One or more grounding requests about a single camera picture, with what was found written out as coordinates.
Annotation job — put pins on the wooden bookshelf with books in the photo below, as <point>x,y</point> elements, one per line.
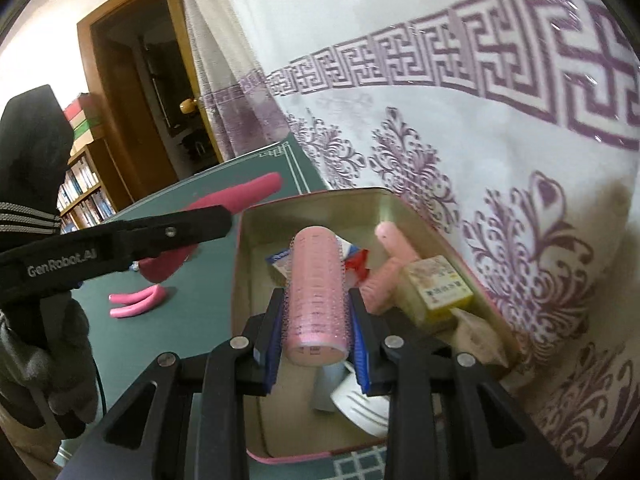
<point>93,189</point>

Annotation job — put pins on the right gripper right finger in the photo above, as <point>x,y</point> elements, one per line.
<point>449,419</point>

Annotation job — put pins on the white purple patterned curtain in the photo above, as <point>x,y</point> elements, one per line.
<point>511,126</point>

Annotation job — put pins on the green table mat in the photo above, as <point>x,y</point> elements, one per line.
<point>195,316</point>

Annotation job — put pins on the red snack packet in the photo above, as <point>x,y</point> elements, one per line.
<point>356,268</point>

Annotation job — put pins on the large pink hair roller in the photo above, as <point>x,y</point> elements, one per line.
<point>316,327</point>

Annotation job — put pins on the white folded object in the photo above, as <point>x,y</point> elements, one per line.
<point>369,413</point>

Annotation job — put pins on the yellow small box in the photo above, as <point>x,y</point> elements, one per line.
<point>428,290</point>

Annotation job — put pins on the blue white medicine box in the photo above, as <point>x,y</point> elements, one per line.
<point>279,260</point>

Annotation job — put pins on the wooden door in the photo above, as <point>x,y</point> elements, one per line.
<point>141,76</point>

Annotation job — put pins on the black gloved left hand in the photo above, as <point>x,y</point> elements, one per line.
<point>47,369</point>

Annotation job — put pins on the black sleeved left forearm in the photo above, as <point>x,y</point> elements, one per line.
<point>36,139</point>

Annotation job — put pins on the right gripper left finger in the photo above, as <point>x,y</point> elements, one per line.
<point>145,433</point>

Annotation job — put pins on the long pink foam curler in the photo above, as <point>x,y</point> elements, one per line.
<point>209,218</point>

